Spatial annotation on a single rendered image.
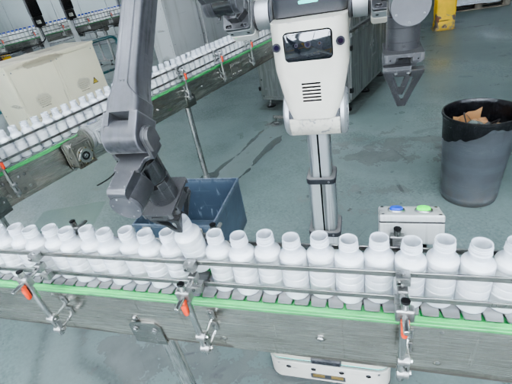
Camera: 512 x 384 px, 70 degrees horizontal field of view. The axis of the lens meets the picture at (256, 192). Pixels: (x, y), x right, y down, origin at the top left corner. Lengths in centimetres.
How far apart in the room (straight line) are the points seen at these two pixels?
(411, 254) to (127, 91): 59
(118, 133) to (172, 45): 607
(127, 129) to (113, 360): 178
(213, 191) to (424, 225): 90
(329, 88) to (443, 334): 75
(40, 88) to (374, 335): 440
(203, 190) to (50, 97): 349
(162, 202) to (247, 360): 140
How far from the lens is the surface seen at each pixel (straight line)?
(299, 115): 125
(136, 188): 65
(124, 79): 68
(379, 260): 78
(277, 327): 93
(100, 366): 230
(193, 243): 83
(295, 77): 121
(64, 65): 495
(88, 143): 226
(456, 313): 88
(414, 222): 91
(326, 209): 147
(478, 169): 274
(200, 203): 160
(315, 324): 89
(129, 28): 72
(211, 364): 205
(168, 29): 666
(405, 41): 73
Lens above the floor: 166
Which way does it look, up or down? 32 degrees down
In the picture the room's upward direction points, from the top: 11 degrees counter-clockwise
